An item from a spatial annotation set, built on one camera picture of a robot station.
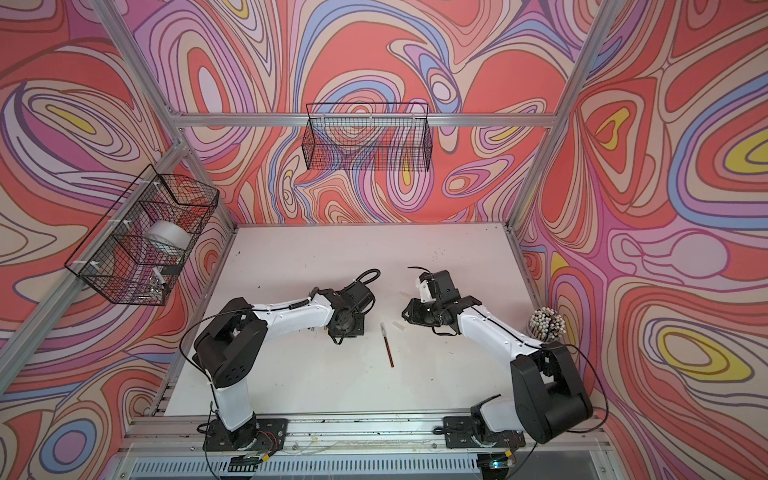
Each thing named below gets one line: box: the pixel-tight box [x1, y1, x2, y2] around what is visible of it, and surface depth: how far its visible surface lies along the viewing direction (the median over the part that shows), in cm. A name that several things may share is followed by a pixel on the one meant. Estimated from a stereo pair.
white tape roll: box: [146, 220, 191, 255], surface depth 76 cm
